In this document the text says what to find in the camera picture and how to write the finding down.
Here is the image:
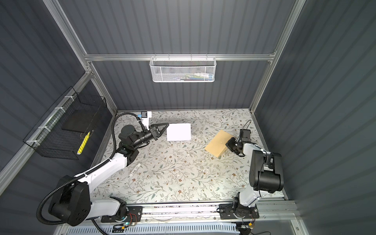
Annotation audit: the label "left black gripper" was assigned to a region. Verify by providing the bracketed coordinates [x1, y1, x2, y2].
[132, 122, 168, 151]

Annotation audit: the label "white floral letter paper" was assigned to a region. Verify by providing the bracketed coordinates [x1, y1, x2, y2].
[167, 123, 192, 142]

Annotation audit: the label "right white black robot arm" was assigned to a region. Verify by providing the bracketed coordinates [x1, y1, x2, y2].
[217, 137, 284, 219]

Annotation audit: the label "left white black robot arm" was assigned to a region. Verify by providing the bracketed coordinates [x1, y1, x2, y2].
[36, 123, 169, 226]

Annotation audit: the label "tan kraft envelope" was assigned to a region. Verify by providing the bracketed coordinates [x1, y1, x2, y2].
[205, 130, 233, 158]

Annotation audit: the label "white glue stick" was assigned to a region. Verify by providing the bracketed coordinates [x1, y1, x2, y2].
[128, 164, 141, 177]

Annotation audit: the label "yellow marker pen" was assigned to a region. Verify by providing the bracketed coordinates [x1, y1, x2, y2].
[76, 132, 91, 155]

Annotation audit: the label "pens in white basket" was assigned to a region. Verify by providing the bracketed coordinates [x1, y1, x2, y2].
[174, 72, 214, 82]

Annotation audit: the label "black foam pad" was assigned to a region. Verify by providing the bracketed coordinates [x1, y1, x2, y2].
[61, 110, 99, 133]

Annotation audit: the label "left black corrugated cable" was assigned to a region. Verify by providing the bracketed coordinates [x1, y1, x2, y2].
[36, 112, 147, 226]

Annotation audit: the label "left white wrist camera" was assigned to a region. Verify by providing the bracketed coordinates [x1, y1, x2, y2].
[138, 111, 152, 130]

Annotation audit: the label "white wire basket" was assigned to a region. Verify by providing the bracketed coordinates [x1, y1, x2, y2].
[149, 58, 217, 83]

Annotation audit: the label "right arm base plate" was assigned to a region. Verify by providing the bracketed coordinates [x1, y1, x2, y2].
[216, 203, 259, 220]

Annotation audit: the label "white ventilated cable duct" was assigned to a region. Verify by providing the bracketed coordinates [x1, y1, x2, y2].
[66, 222, 240, 235]

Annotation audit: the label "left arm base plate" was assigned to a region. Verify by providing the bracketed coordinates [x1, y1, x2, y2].
[100, 206, 143, 223]

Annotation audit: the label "aluminium mounting rail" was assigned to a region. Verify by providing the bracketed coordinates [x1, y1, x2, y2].
[60, 200, 300, 227]

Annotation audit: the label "black wire basket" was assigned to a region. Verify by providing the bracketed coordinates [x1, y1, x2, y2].
[23, 87, 107, 160]

